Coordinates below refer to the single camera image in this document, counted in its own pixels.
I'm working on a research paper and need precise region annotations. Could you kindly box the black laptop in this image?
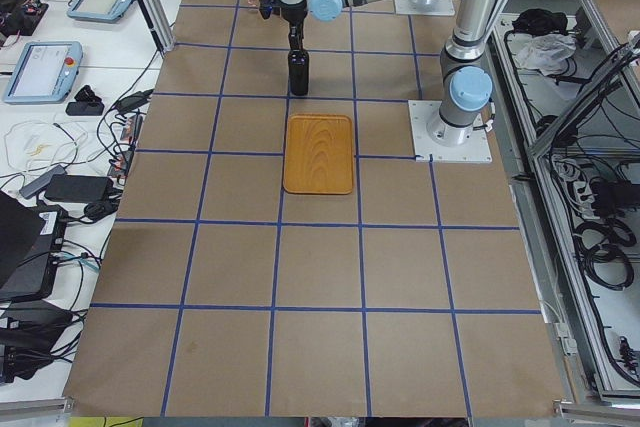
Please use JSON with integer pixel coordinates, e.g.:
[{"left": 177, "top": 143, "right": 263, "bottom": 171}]
[{"left": 1, "top": 193, "right": 67, "bottom": 302}]

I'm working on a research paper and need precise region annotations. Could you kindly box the blue teach pendant far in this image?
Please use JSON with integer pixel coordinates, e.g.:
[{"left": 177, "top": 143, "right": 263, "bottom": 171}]
[{"left": 67, "top": 0, "right": 135, "bottom": 24}]

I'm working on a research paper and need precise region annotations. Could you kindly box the dark wine bottle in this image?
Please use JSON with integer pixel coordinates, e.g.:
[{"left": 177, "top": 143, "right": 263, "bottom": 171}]
[{"left": 288, "top": 49, "right": 310, "bottom": 96}]

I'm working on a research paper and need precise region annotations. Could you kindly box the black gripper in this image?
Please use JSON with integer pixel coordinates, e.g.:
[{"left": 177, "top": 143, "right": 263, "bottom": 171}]
[{"left": 282, "top": 0, "right": 306, "bottom": 52}]

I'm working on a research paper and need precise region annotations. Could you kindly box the blue teach pendant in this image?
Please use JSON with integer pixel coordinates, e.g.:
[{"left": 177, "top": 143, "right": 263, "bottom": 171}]
[
  {"left": 2, "top": 41, "right": 83, "bottom": 105},
  {"left": 67, "top": 0, "right": 135, "bottom": 24}
]

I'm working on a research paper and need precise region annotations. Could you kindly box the white crumpled cloth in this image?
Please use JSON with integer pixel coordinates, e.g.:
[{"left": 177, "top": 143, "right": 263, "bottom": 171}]
[{"left": 514, "top": 34, "right": 577, "bottom": 76}]

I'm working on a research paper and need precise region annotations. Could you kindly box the blue teach pendant near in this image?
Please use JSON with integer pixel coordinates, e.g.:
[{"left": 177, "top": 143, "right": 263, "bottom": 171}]
[{"left": 2, "top": 41, "right": 83, "bottom": 105}]

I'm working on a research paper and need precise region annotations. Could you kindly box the black webcam on stand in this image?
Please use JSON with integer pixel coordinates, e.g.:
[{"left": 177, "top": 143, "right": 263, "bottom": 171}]
[{"left": 65, "top": 85, "right": 105, "bottom": 117}]

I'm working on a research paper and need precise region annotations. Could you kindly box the black power brick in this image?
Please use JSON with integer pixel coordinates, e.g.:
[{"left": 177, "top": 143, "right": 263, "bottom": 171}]
[{"left": 44, "top": 174, "right": 113, "bottom": 203}]

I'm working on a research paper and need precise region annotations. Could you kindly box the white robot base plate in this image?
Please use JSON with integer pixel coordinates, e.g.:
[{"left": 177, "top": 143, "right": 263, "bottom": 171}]
[{"left": 408, "top": 100, "right": 493, "bottom": 164}]

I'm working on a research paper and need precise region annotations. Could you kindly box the wooden tray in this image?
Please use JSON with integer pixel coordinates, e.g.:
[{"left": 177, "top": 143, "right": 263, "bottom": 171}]
[{"left": 283, "top": 113, "right": 355, "bottom": 195}]

